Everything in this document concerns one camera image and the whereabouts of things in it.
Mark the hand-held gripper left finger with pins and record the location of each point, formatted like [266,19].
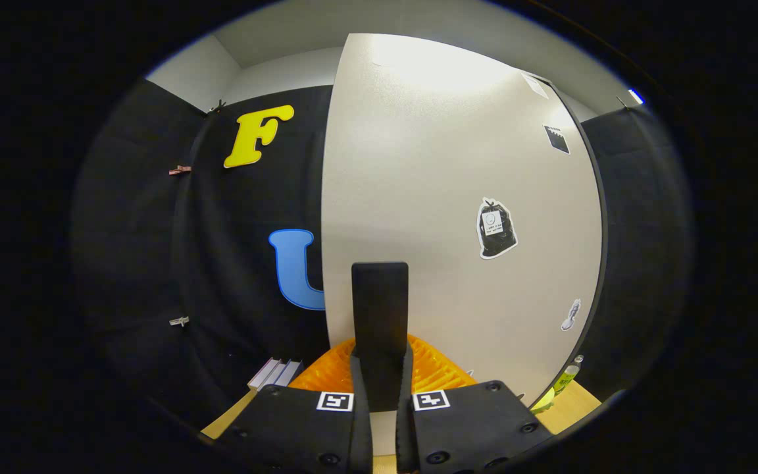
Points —
[363,434]

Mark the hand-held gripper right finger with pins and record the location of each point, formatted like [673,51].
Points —
[405,434]

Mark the cream spine book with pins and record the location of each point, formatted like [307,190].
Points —
[264,375]

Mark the yellow pineapple plush toy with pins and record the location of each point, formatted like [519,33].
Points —
[543,401]

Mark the green drink bottle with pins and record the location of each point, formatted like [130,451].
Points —
[566,378]

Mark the white cloth clip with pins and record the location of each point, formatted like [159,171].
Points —
[179,321]

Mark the black backdrop cloth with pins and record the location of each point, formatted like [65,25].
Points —
[221,217]

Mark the red cloth clip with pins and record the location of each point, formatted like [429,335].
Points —
[179,170]

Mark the black cloth clip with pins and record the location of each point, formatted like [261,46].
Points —
[622,103]
[218,106]

